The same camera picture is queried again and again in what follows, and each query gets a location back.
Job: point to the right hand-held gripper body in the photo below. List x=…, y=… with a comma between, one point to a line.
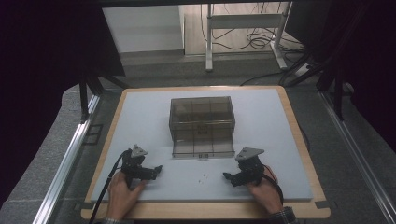
x=249, y=168

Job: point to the person's left hand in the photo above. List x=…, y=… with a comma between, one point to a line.
x=122, y=196

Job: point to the black tape piece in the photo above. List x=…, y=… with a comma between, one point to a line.
x=322, y=204
x=83, y=206

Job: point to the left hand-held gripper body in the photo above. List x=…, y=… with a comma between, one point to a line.
x=133, y=165

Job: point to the person's right hand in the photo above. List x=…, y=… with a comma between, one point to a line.
x=266, y=194

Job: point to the white foam mat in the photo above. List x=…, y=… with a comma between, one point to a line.
x=258, y=124

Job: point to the transparent brown drawer box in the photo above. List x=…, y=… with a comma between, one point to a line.
x=201, y=124

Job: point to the black metal stand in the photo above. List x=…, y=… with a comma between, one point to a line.
x=338, y=93
x=84, y=96

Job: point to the white cabinet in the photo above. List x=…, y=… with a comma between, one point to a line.
x=143, y=29

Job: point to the white metal desk frame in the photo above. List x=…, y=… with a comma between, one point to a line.
x=246, y=21

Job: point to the aluminium rail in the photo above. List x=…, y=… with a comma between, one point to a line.
x=358, y=155
x=67, y=161

